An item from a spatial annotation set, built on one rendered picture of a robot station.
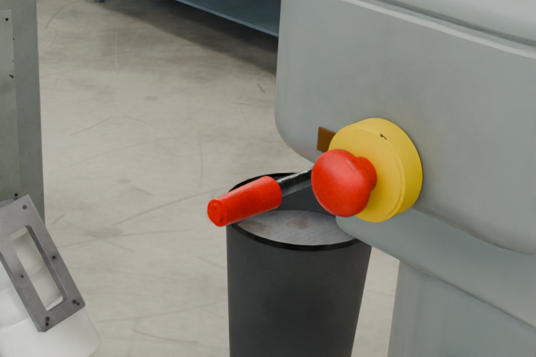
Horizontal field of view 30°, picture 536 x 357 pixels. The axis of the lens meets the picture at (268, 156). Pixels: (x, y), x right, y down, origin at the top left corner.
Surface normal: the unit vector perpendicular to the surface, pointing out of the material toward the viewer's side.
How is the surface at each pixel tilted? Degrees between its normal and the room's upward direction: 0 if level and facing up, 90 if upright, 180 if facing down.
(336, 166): 57
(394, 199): 90
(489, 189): 90
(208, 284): 0
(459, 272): 90
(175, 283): 0
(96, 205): 0
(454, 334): 90
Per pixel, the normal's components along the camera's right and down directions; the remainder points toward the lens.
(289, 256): -0.23, 0.45
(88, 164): 0.06, -0.91
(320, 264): 0.22, 0.48
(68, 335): 0.62, -0.16
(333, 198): -0.67, 0.33
